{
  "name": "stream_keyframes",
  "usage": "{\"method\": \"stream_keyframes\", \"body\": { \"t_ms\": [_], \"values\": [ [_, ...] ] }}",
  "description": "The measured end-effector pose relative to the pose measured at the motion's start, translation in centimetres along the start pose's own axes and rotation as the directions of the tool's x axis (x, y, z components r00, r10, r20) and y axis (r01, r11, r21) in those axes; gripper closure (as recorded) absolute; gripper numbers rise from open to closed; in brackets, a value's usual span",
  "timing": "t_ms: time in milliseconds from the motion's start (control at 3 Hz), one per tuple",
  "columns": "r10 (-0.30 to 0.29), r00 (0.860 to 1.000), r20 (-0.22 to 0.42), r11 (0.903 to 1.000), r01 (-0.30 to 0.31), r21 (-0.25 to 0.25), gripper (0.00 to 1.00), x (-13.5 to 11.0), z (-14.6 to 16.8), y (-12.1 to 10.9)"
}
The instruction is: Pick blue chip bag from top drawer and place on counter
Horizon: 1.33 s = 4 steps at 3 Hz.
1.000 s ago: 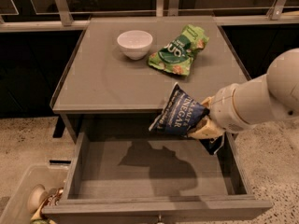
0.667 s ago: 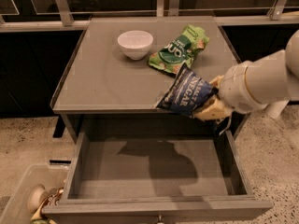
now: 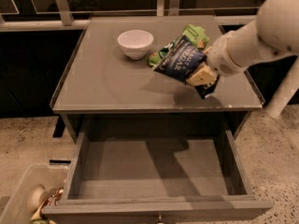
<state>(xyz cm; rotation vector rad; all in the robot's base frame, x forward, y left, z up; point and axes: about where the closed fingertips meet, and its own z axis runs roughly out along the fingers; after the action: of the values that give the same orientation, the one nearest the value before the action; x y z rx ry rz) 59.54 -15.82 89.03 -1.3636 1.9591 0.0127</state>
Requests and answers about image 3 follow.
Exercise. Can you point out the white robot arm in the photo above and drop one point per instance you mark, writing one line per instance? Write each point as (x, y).
(271, 36)

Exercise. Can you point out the grey cabinet with counter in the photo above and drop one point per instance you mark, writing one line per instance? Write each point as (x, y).
(101, 79)

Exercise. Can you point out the brown packet in bin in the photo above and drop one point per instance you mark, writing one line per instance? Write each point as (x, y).
(55, 197)

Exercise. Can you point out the metal railing frame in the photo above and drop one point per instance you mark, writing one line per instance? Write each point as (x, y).
(44, 15)

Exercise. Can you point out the blue chip bag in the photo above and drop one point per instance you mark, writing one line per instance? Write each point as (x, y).
(181, 61)

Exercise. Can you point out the beige round object in bin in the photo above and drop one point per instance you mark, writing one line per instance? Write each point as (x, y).
(36, 197)

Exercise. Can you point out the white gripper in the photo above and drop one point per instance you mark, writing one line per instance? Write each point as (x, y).
(220, 57)

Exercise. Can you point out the green snack bag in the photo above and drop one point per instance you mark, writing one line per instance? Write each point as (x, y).
(195, 34)

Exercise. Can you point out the open grey top drawer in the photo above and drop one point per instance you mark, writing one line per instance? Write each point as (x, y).
(156, 181)

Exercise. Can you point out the white ceramic bowl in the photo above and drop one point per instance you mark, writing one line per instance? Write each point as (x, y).
(135, 43)

